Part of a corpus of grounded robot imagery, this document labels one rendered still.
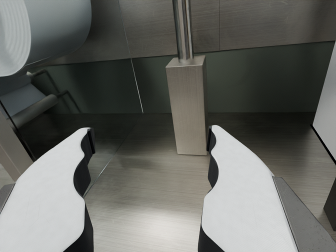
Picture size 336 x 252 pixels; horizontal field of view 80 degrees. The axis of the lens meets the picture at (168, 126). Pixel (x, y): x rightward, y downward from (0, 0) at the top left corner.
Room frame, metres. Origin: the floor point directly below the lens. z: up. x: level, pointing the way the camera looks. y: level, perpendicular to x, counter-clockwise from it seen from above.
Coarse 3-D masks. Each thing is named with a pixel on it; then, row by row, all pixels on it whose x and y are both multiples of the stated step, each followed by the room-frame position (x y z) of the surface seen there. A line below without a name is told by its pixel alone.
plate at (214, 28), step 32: (128, 0) 0.79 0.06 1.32; (160, 0) 0.76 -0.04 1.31; (192, 0) 0.73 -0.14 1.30; (224, 0) 0.70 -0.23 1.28; (256, 0) 0.67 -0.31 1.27; (288, 0) 0.64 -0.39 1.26; (320, 0) 0.62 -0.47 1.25; (128, 32) 0.80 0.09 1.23; (160, 32) 0.76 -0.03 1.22; (192, 32) 0.73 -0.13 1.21; (224, 32) 0.70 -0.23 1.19; (256, 32) 0.67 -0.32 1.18; (288, 32) 0.64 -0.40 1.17; (320, 32) 0.61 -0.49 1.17
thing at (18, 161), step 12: (0, 120) 0.29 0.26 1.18; (0, 132) 0.29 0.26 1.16; (12, 132) 0.30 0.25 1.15; (0, 144) 0.28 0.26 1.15; (12, 144) 0.29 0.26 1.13; (0, 156) 0.28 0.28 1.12; (12, 156) 0.28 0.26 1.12; (24, 156) 0.30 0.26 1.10; (12, 168) 0.28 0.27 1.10; (24, 168) 0.29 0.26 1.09
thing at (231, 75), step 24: (264, 48) 0.66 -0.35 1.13; (288, 48) 0.64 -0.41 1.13; (312, 48) 0.62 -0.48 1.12; (144, 72) 0.79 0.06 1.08; (216, 72) 0.71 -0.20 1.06; (240, 72) 0.68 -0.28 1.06; (264, 72) 0.66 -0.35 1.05; (288, 72) 0.63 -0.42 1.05; (312, 72) 0.61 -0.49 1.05; (144, 96) 0.80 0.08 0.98; (168, 96) 0.77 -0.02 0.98; (216, 96) 0.71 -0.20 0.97; (240, 96) 0.68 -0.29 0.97; (264, 96) 0.66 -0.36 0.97; (288, 96) 0.63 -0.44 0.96; (312, 96) 0.61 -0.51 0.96
